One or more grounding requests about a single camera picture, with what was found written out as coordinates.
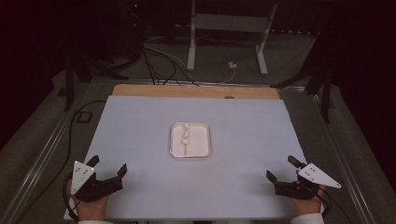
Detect white square tray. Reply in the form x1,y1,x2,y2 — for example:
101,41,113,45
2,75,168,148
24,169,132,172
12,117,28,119
169,121,213,159

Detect white metal stand frame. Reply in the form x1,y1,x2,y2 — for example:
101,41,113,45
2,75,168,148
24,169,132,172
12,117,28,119
186,0,278,77

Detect black square floor plate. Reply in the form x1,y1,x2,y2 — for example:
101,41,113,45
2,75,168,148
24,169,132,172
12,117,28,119
76,110,93,124

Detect metal floor rail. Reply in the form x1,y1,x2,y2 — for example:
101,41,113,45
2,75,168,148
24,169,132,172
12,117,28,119
0,82,94,224
311,91,375,224

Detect person's right hand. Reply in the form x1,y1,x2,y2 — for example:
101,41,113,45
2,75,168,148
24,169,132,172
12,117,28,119
290,185,327,217

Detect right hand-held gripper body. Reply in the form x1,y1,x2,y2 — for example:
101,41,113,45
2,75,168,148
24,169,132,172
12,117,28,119
274,162,343,201

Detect black floor cable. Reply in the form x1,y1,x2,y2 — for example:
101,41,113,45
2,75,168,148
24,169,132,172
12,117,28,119
140,46,181,86

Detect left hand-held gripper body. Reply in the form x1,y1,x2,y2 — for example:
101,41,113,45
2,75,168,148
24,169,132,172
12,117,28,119
70,161,124,203

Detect person's left hand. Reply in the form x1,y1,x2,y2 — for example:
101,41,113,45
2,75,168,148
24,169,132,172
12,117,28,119
65,179,110,222

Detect black tripod stand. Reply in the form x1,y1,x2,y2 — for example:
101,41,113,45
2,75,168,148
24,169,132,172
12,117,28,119
270,60,336,124
63,50,129,112

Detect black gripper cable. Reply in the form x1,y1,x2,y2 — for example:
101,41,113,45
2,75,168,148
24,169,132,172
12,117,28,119
317,186,354,224
17,100,107,224

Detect wooden skewer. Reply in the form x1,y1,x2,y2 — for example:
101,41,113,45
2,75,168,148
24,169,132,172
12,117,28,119
182,122,190,157

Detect light blue table mat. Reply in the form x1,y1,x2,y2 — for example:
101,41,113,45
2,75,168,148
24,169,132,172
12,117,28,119
64,95,307,221

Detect white floor cable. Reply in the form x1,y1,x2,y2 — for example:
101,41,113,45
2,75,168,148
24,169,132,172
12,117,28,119
143,42,236,86

